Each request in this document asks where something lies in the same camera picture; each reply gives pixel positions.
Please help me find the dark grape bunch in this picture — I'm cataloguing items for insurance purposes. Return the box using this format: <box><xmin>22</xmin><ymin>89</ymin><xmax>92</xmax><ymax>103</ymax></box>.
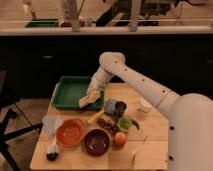
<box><xmin>96</xmin><ymin>118</ymin><xmax>119</xmax><ymax>135</ymax></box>

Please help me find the white brush with dark head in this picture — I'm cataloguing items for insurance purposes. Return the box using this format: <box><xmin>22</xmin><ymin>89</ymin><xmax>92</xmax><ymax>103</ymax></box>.
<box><xmin>46</xmin><ymin>139</ymin><xmax>59</xmax><ymax>161</ymax></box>

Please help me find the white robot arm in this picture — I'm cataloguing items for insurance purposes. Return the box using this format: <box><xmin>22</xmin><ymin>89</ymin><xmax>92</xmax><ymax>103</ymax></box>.
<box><xmin>88</xmin><ymin>52</ymin><xmax>213</xmax><ymax>171</ymax></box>

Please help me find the purple bowl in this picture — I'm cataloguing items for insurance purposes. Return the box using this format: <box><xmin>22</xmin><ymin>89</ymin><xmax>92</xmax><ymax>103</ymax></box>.
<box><xmin>83</xmin><ymin>129</ymin><xmax>110</xmax><ymax>157</ymax></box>

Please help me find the yellow banana toy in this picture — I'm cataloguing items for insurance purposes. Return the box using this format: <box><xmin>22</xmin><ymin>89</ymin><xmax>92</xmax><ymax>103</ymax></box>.
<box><xmin>87</xmin><ymin>110</ymin><xmax>104</xmax><ymax>124</ymax></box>

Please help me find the clear plastic bag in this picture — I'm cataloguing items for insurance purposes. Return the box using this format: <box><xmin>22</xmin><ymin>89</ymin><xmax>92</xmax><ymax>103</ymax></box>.
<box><xmin>42</xmin><ymin>116</ymin><xmax>64</xmax><ymax>138</ymax></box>

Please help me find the dark metal cup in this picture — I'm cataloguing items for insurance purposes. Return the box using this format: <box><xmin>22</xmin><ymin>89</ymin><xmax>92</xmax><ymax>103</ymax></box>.
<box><xmin>115</xmin><ymin>101</ymin><xmax>127</xmax><ymax>117</ymax></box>

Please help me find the green leafy vegetable toy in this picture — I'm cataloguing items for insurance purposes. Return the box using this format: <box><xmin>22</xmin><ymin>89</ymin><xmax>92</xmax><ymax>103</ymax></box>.
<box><xmin>117</xmin><ymin>117</ymin><xmax>140</xmax><ymax>134</ymax></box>

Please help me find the green bin in background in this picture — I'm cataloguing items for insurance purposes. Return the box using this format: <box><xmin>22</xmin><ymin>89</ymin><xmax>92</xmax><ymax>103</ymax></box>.
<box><xmin>26</xmin><ymin>19</ymin><xmax>59</xmax><ymax>28</ymax></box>

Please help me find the green plastic tray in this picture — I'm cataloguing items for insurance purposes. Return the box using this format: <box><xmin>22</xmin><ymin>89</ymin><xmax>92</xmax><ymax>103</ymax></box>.
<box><xmin>51</xmin><ymin>76</ymin><xmax>104</xmax><ymax>111</ymax></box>

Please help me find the orange bowl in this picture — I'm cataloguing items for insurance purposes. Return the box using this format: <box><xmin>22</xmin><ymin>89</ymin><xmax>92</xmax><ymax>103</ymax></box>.
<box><xmin>56</xmin><ymin>119</ymin><xmax>85</xmax><ymax>148</ymax></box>

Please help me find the black chair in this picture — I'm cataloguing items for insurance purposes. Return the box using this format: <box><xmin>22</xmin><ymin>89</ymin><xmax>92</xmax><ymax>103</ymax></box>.
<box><xmin>0</xmin><ymin>69</ymin><xmax>44</xmax><ymax>168</ymax></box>

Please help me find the orange fruit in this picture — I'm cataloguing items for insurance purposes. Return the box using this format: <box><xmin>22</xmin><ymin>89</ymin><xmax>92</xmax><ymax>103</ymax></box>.
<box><xmin>114</xmin><ymin>132</ymin><xmax>127</xmax><ymax>146</ymax></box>

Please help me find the beige block eraser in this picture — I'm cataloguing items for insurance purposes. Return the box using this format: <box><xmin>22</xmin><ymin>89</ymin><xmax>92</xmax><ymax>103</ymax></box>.
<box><xmin>79</xmin><ymin>95</ymin><xmax>99</xmax><ymax>108</ymax></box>

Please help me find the white paper cup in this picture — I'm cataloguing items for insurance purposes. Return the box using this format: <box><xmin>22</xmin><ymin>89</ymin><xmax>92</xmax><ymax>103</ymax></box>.
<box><xmin>138</xmin><ymin>98</ymin><xmax>152</xmax><ymax>113</ymax></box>

